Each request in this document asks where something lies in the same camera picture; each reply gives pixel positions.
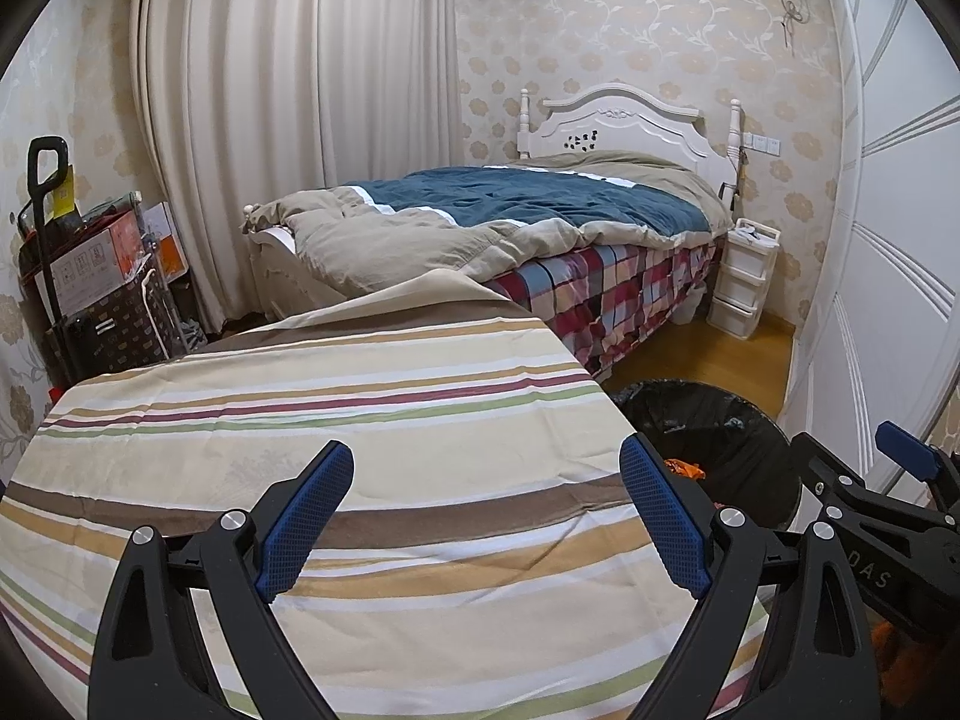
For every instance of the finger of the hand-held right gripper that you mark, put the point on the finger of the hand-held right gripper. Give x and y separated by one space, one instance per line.
832 469
907 450

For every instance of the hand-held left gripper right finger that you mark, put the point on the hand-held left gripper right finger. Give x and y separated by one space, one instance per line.
664 517

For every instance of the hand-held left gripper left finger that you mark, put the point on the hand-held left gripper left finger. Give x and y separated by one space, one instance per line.
307 517

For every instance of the orange knotted plastic bag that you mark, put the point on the orange knotted plastic bag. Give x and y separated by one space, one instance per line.
681 469

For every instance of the trash bin with black bag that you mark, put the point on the trash bin with black bag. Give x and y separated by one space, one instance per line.
712 420

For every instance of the striped tablecloth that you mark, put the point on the striped tablecloth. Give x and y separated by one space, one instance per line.
300 405

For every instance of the white plastic drawer unit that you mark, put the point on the white plastic drawer unit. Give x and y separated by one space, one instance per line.
739 285

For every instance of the white plastic container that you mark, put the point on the white plastic container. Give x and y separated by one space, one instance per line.
690 306

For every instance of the plaid bed sheet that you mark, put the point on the plaid bed sheet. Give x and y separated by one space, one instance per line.
600 292

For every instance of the beige cloth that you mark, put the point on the beige cloth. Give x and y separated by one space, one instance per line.
420 300

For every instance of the white wardrobe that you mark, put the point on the white wardrobe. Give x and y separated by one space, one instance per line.
900 202

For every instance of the small white orange cardboard box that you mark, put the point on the small white orange cardboard box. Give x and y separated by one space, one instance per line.
169 255

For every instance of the large white orange cardboard box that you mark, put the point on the large white orange cardboard box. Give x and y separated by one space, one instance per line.
90 270

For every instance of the yellow paper tag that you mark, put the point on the yellow paper tag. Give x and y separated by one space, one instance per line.
64 195

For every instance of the cream curtain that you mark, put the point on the cream curtain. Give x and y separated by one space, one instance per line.
285 90

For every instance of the white wall switch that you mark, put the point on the white wall switch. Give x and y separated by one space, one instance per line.
761 143

